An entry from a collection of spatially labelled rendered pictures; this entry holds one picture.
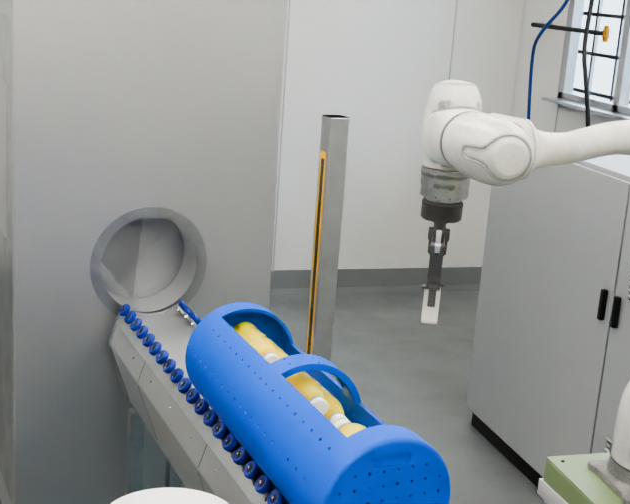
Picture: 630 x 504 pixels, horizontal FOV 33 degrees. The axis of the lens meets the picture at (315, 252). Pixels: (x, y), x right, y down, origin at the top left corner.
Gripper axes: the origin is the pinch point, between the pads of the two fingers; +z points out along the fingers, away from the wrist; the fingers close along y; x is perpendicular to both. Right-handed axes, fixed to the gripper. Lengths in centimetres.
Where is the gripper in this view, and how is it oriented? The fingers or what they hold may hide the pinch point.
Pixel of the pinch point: (430, 304)
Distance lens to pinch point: 196.6
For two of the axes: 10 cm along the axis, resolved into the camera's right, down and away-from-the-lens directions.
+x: 9.9, 1.1, -1.2
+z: -0.8, 9.6, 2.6
